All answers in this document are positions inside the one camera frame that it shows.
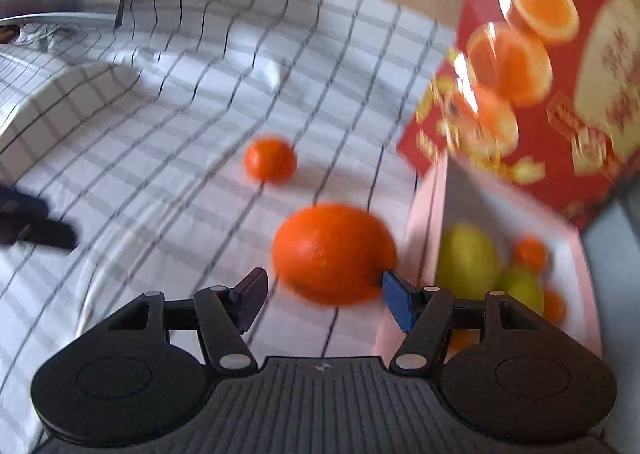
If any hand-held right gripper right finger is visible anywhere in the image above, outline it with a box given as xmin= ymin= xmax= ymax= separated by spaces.
xmin=381 ymin=269 xmax=533 ymax=376

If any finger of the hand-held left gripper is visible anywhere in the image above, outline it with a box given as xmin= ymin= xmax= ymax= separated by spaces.
xmin=0 ymin=218 xmax=79 ymax=251

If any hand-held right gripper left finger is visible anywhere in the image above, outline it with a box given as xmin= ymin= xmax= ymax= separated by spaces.
xmin=107 ymin=267 xmax=271 ymax=377

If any pink cardboard box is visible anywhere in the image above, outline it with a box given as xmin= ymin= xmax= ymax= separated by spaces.
xmin=372 ymin=154 xmax=603 ymax=371

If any medium orange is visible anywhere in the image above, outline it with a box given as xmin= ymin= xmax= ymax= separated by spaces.
xmin=542 ymin=289 xmax=567 ymax=326
xmin=447 ymin=329 xmax=482 ymax=356

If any large navel orange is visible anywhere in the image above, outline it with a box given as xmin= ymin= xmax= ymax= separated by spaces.
xmin=271 ymin=203 xmax=398 ymax=307

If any yellow lemon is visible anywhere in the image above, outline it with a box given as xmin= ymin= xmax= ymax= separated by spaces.
xmin=436 ymin=223 xmax=503 ymax=306

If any green lemon in box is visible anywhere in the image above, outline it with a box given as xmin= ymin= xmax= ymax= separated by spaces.
xmin=500 ymin=264 xmax=546 ymax=316

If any small orange tangerine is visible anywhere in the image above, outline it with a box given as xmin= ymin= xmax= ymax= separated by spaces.
xmin=243 ymin=137 xmax=298 ymax=185
xmin=514 ymin=237 xmax=549 ymax=271

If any black-checked white tablecloth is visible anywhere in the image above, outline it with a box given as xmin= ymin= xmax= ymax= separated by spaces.
xmin=0 ymin=0 xmax=458 ymax=454

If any dark framed grey panel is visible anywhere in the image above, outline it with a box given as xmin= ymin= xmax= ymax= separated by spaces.
xmin=582 ymin=184 xmax=640 ymax=440

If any red printed box lid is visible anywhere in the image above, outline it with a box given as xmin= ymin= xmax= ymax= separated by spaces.
xmin=397 ymin=0 xmax=640 ymax=231

